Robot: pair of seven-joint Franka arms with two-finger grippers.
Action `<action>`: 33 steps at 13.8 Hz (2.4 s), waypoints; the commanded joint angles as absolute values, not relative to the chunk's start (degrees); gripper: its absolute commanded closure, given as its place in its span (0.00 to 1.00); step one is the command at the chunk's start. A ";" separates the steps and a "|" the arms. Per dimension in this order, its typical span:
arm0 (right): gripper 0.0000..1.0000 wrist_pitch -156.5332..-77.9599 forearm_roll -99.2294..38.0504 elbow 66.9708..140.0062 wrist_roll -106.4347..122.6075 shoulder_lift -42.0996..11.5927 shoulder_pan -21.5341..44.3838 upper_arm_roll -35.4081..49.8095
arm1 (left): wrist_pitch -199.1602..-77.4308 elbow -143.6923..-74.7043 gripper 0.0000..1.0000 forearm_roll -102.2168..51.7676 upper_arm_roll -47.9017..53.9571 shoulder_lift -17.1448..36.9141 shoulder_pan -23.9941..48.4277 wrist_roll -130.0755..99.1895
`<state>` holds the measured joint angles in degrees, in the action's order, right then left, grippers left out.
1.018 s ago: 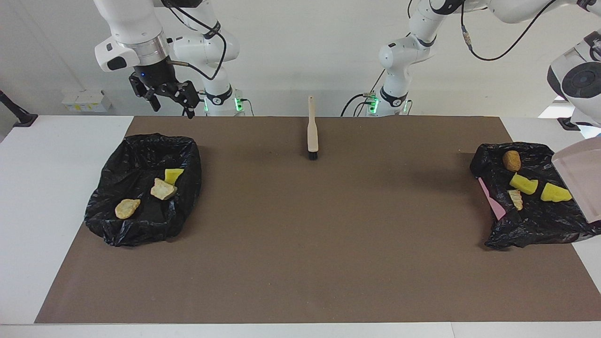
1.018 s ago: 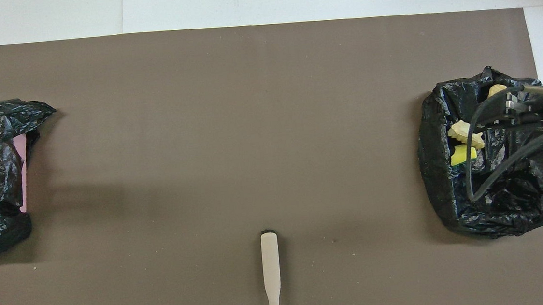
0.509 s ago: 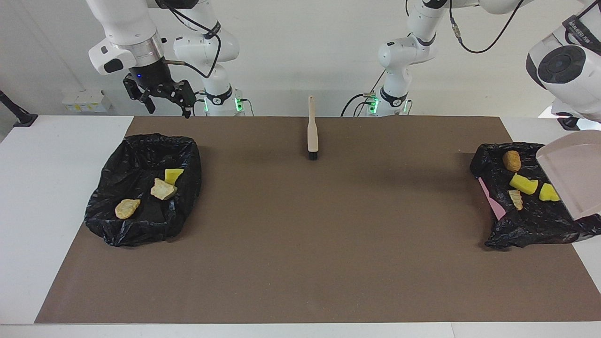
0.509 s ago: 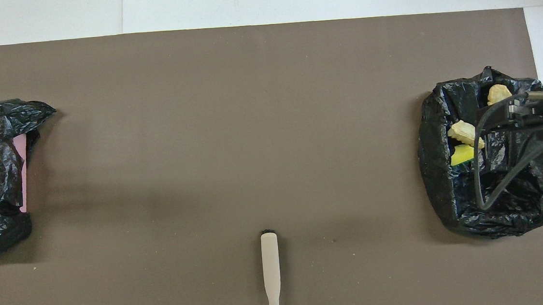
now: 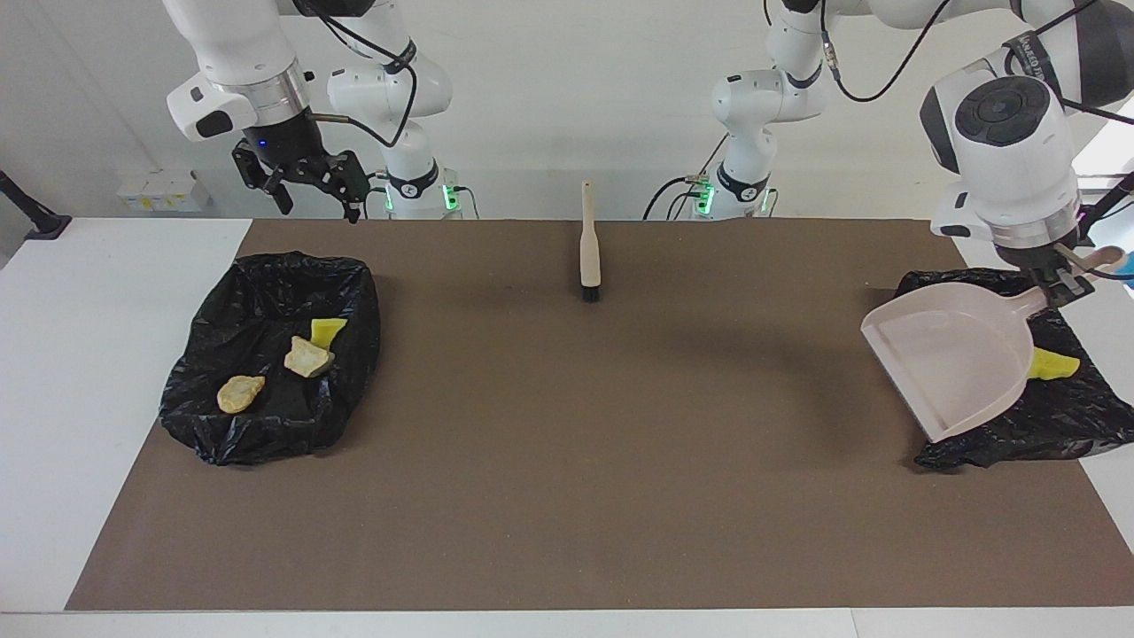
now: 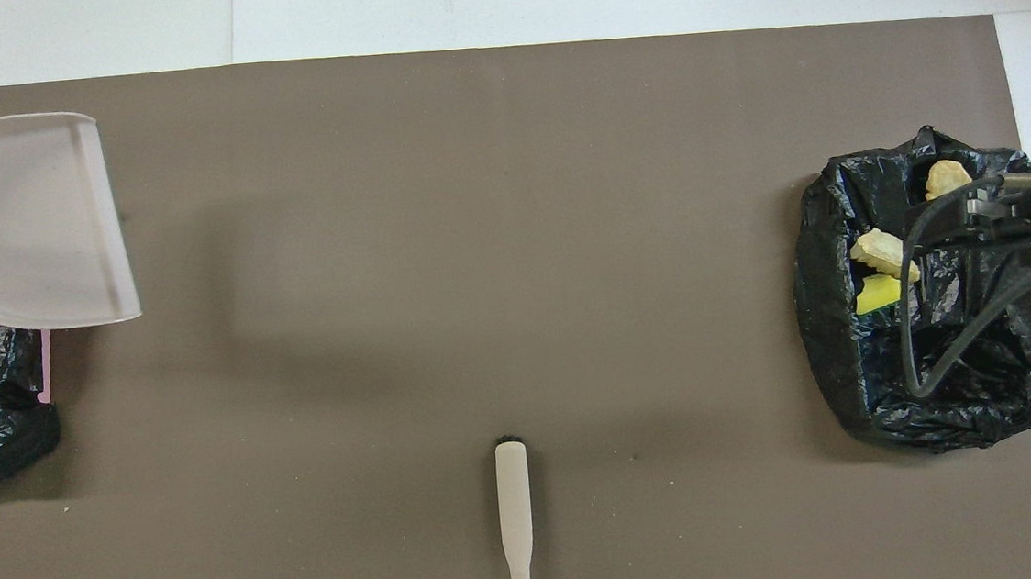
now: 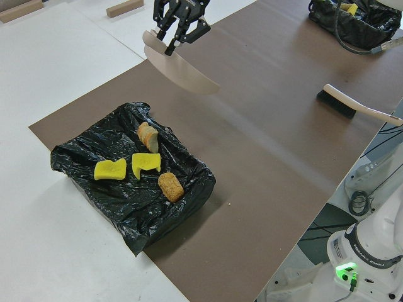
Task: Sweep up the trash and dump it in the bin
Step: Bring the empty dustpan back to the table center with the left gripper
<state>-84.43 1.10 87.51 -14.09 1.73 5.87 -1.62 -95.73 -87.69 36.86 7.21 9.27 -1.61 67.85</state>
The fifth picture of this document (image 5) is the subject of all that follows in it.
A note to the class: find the blue object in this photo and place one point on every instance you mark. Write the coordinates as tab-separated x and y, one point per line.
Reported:
1127	266

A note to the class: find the small golden croissant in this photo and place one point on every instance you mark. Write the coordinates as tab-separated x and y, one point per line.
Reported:
239	394

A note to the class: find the open black trash bag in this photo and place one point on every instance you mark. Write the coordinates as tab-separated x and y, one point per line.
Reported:
266	283

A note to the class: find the yellow sponge wedge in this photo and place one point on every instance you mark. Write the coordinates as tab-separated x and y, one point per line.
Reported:
1054	365

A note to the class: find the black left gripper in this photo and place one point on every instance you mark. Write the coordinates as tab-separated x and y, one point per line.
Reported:
1050	264

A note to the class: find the beige plastic dustpan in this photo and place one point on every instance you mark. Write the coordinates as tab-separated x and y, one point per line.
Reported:
948	363

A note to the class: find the brown table mat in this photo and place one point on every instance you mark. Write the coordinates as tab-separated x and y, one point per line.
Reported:
567	532

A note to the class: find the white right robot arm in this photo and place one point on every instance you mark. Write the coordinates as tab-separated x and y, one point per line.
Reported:
239	53

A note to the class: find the black bag over pink bin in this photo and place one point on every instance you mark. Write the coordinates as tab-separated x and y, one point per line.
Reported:
1063	416

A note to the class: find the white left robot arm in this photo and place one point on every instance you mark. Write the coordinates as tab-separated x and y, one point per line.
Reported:
1010	142

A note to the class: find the black stand pole with base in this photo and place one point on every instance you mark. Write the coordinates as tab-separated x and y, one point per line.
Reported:
40	221
1094	213

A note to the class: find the beige hand brush black bristles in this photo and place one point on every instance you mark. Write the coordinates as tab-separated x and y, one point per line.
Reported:
590	252

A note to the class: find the beige torn bread piece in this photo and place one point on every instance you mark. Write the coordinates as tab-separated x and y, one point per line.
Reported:
307	358

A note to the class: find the yellow sponge piece green-backed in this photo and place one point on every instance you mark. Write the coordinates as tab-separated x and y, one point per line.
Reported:
326	332

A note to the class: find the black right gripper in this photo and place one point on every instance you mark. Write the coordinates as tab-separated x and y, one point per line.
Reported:
297	155

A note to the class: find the white wall box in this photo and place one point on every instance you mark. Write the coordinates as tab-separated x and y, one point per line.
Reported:
164	190

